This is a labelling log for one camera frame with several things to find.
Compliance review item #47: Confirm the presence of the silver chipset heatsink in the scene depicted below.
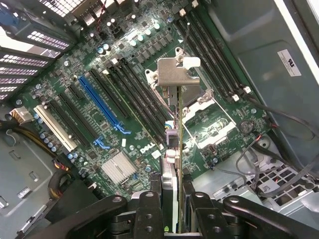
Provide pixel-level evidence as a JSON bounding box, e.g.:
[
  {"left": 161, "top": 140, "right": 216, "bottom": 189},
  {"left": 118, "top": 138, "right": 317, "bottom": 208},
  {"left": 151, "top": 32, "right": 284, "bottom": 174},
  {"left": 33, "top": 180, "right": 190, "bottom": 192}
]
[{"left": 101, "top": 150, "right": 138, "bottom": 185}]

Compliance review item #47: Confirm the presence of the black plastic shroud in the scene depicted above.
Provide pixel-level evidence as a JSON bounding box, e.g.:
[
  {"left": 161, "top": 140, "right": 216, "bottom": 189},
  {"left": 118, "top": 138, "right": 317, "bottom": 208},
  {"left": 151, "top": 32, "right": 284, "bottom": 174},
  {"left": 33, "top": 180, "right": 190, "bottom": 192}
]
[{"left": 44, "top": 179, "right": 108, "bottom": 225}]

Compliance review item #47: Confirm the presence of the perforated metal drive cage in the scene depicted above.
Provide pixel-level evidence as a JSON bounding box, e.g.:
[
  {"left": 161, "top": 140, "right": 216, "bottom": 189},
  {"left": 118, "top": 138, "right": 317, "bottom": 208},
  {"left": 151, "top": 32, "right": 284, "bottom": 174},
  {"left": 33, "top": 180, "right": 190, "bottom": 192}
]
[{"left": 214, "top": 159, "right": 319, "bottom": 217}]

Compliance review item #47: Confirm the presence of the metal socket cover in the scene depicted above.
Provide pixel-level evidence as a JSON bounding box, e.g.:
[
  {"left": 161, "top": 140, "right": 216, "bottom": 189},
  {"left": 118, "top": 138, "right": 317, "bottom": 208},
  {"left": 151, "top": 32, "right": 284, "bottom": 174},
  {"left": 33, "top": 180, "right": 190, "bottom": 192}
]
[{"left": 181, "top": 99, "right": 237, "bottom": 150}]

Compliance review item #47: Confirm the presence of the black RAM slot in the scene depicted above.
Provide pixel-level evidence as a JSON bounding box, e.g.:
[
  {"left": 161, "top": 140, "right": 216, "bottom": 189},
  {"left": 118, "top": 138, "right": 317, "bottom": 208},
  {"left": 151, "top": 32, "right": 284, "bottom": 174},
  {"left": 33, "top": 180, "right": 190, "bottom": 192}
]
[
  {"left": 190, "top": 8, "right": 250, "bottom": 97},
  {"left": 183, "top": 9, "right": 244, "bottom": 100},
  {"left": 123, "top": 58, "right": 175, "bottom": 122},
  {"left": 198, "top": 7, "right": 253, "bottom": 93},
  {"left": 109, "top": 59, "right": 166, "bottom": 147},
  {"left": 175, "top": 9, "right": 237, "bottom": 103},
  {"left": 116, "top": 58, "right": 172, "bottom": 135}
]

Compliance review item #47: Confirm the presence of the long black expansion slot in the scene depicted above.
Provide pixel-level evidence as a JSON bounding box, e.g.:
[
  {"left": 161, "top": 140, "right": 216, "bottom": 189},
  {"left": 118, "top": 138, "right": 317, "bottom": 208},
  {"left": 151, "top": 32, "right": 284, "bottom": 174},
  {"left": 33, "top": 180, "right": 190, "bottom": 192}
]
[
  {"left": 89, "top": 67, "right": 132, "bottom": 120},
  {"left": 58, "top": 91, "right": 101, "bottom": 148},
  {"left": 47, "top": 99, "right": 91, "bottom": 148}
]

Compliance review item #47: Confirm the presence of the blue expansion slot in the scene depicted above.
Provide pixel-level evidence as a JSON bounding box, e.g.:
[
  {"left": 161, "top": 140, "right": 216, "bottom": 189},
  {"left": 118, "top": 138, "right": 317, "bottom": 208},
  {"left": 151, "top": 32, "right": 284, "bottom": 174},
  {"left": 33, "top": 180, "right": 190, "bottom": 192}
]
[{"left": 78, "top": 75, "right": 132, "bottom": 135}]

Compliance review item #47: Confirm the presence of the CPU socket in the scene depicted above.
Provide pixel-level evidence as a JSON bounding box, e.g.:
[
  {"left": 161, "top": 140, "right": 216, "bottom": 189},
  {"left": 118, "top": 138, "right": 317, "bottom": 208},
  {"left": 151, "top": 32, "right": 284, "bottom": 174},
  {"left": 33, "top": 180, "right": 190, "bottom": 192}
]
[{"left": 144, "top": 47, "right": 215, "bottom": 105}]

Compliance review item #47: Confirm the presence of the white expansion slot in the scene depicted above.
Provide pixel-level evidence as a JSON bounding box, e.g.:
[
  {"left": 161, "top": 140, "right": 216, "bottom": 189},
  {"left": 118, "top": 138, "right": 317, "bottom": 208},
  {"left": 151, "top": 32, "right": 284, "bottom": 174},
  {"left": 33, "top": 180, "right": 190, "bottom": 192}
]
[{"left": 33, "top": 104, "right": 78, "bottom": 152}]

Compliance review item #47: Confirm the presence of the short black expansion slot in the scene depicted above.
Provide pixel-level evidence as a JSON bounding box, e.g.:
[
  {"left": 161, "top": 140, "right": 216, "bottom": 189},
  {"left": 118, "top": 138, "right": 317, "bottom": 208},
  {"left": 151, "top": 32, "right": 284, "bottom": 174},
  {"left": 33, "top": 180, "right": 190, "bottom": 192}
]
[{"left": 69, "top": 84, "right": 85, "bottom": 101}]

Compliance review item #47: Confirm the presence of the green motherboard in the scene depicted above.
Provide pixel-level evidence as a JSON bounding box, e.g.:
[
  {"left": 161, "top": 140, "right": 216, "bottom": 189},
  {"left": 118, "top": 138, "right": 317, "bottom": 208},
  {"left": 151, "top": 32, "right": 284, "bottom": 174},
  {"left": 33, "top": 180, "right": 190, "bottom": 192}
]
[{"left": 13, "top": 0, "right": 272, "bottom": 200}]

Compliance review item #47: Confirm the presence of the thin locking lever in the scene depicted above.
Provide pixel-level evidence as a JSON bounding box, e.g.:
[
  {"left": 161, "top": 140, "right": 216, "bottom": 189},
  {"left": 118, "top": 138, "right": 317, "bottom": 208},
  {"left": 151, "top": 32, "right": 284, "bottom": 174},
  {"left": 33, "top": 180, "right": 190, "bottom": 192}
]
[{"left": 183, "top": 21, "right": 192, "bottom": 48}]

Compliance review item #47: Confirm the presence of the open black PC case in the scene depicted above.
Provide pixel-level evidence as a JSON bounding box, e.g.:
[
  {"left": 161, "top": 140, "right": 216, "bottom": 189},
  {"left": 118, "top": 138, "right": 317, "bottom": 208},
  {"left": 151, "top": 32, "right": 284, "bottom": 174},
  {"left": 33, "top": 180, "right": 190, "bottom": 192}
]
[{"left": 0, "top": 0, "right": 319, "bottom": 239}]

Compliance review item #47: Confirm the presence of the yellow black power cable bundle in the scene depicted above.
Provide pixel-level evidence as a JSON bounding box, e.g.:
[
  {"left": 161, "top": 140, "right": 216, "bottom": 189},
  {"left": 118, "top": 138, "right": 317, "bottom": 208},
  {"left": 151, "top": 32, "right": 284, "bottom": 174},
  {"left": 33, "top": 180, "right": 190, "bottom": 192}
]
[{"left": 0, "top": 107, "right": 75, "bottom": 200}]

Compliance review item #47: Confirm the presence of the black wire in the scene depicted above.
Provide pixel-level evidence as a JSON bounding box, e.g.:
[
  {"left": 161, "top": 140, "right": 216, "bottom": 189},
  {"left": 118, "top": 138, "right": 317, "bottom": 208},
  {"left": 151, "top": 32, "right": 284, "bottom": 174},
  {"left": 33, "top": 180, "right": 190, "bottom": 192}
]
[{"left": 239, "top": 84, "right": 319, "bottom": 175}]

